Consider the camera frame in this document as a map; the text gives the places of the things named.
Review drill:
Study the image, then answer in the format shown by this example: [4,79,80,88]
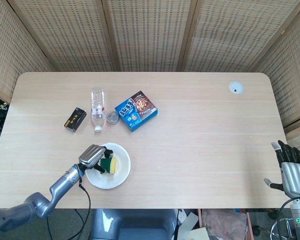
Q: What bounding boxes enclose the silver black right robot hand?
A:
[263,139,300,200]

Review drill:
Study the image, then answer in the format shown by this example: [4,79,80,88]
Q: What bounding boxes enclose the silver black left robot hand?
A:
[77,143,114,174]

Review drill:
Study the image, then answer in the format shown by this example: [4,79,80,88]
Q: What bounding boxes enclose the green yellow sponge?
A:
[99,156,118,175]

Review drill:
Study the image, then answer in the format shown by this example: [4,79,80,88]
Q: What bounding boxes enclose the grey robot base body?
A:
[89,208,180,240]

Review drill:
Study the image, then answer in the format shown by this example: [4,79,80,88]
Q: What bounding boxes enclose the white round plate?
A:
[85,142,131,190]

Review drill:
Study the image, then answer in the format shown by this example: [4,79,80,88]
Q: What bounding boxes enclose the black box with gold print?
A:
[63,107,88,133]

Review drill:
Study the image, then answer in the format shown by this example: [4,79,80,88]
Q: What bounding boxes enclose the small round metal tin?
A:
[106,110,120,125]

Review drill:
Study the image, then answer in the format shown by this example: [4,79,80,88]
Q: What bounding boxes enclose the clear plastic water bottle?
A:
[90,87,107,133]

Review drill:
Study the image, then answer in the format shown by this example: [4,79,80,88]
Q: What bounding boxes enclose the blue brown cookie box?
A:
[114,90,159,133]

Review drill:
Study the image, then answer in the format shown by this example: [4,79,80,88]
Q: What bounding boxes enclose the reddish wooden crate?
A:
[196,208,255,240]

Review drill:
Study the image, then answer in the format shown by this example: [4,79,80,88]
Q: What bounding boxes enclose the white cardboard sheet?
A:
[181,212,200,233]

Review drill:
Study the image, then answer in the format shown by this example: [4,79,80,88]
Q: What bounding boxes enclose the woven bamboo folding screen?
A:
[0,0,300,173]

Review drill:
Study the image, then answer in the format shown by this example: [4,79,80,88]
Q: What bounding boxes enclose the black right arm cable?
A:
[271,198,295,240]

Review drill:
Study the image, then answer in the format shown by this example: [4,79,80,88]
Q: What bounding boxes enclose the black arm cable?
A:
[46,181,92,240]
[271,198,295,240]

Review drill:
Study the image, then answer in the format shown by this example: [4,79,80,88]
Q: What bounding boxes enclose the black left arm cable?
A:
[46,181,92,240]

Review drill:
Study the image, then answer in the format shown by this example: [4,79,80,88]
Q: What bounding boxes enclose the chrome stool frame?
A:
[253,214,293,240]

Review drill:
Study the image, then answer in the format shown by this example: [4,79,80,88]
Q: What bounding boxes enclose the tangled floor cables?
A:
[0,93,10,132]

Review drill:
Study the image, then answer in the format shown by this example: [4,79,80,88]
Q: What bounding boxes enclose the white table cable grommet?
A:
[228,81,244,94]

